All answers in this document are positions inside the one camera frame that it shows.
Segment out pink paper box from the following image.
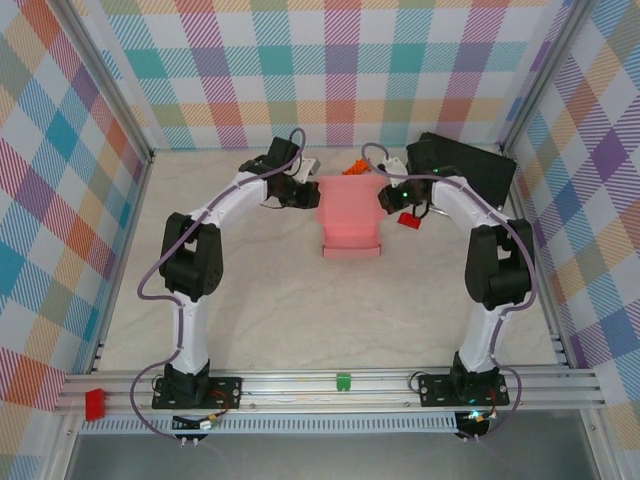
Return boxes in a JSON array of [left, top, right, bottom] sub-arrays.
[[314, 174, 384, 260]]

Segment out black hard case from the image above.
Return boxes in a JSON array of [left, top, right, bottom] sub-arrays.
[[418, 131, 518, 217]]

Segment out right aluminium side bar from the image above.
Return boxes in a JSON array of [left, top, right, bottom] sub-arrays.
[[502, 147, 576, 371]]

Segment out aluminium side bar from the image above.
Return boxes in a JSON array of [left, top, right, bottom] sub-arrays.
[[502, 147, 576, 371], [87, 152, 155, 376]]

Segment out left aluminium side bar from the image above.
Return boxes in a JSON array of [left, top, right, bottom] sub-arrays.
[[87, 152, 155, 376]]

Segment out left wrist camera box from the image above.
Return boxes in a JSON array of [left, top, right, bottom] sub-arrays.
[[298, 155, 322, 182]]

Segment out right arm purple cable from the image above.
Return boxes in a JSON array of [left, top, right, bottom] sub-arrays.
[[360, 143, 539, 441]]

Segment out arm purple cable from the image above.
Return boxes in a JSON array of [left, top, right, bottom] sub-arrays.
[[360, 143, 539, 441], [130, 127, 307, 441]]

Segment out right aluminium frame post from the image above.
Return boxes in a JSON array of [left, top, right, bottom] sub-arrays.
[[499, 0, 594, 156]]

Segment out aluminium frame post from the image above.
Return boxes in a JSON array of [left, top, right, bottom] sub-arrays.
[[59, 0, 155, 166], [499, 0, 594, 156]]

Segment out aluminium mounting rail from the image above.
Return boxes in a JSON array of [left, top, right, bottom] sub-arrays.
[[53, 367, 609, 416]]

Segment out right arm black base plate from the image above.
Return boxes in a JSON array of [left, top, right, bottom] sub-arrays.
[[416, 372, 511, 408]]

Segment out left aluminium frame post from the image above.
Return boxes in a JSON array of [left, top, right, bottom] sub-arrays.
[[59, 0, 155, 166]]

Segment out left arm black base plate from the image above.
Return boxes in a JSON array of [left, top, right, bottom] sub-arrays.
[[151, 375, 244, 411]]

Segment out grey slotted cable duct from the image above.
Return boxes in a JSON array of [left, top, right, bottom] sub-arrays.
[[79, 412, 459, 435]]

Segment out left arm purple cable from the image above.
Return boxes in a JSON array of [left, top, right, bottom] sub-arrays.
[[130, 127, 307, 441]]

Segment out red block on rail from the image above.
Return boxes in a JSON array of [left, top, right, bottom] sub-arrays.
[[84, 387, 108, 422]]

